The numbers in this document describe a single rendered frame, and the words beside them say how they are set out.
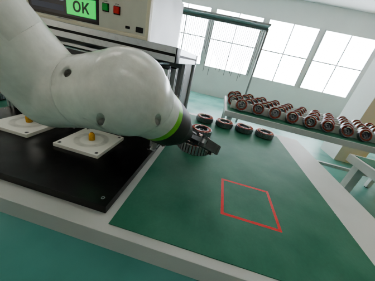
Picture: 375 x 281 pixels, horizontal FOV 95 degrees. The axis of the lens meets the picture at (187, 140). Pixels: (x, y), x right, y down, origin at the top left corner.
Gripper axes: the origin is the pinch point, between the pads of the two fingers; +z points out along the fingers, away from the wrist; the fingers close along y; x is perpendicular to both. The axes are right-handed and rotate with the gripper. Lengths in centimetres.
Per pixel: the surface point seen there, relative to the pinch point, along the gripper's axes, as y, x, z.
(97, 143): -28.3, -13.5, -7.0
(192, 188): 5.5, -13.2, -0.7
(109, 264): -28, -78, 38
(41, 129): -47, -17, -13
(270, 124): 23, 48, 109
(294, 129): 42, 52, 114
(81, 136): -35.6, -13.9, -7.4
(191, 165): -0.3, -7.6, 8.9
